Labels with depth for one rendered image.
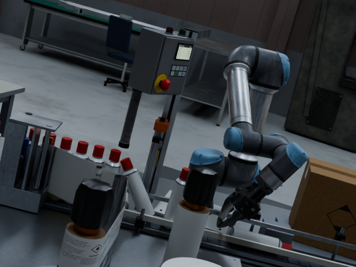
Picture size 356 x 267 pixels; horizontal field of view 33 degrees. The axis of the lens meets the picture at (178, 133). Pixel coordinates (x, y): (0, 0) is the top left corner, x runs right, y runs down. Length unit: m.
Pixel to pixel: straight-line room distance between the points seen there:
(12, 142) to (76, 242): 0.56
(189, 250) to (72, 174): 0.44
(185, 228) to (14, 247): 0.45
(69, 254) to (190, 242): 0.43
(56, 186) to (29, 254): 0.34
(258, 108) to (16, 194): 0.93
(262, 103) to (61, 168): 0.79
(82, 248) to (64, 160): 0.59
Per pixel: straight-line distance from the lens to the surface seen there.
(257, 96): 2.23
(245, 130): 1.93
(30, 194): 1.84
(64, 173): 1.88
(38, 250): 1.65
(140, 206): 1.94
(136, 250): 1.77
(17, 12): 11.52
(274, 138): 1.96
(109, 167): 1.91
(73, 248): 1.34
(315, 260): 2.03
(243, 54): 2.17
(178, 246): 1.66
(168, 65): 1.89
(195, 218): 1.63
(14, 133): 1.80
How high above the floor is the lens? 1.62
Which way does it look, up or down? 13 degrees down
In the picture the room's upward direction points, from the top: 15 degrees clockwise
